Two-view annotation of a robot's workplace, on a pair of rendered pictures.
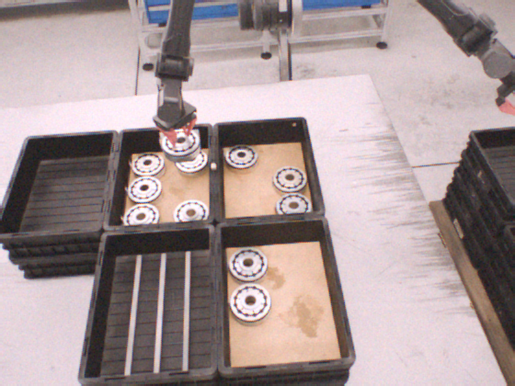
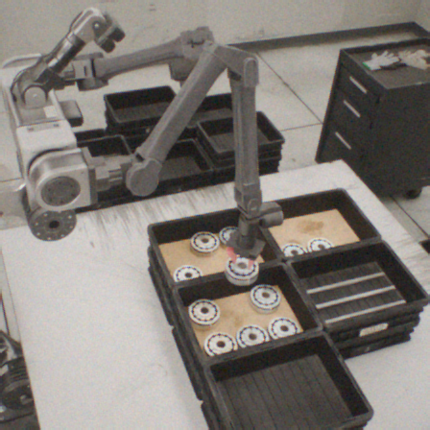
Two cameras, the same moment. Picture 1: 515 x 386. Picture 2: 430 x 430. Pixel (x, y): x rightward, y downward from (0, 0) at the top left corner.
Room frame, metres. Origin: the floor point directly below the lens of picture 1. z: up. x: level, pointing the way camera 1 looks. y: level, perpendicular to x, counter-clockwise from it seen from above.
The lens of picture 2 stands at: (1.54, 1.33, 2.39)
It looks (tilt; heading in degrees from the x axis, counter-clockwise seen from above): 42 degrees down; 248
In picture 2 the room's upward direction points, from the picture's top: 6 degrees clockwise
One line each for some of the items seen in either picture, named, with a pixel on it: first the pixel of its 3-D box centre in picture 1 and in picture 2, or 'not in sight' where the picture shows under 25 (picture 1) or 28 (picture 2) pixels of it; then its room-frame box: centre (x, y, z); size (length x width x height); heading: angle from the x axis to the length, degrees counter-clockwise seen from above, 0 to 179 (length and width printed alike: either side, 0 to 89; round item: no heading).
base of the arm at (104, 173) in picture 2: not in sight; (102, 173); (1.35, 0.15, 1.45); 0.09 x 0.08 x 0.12; 94
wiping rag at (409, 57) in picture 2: not in sight; (419, 57); (-0.65, -1.19, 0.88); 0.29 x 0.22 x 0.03; 4
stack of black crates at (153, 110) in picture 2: not in sight; (145, 136); (0.84, -1.49, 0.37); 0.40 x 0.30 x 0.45; 4
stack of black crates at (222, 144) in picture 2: not in sight; (236, 164); (0.41, -1.12, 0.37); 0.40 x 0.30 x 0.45; 4
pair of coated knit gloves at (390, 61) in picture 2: not in sight; (381, 59); (-0.42, -1.20, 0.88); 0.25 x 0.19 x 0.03; 4
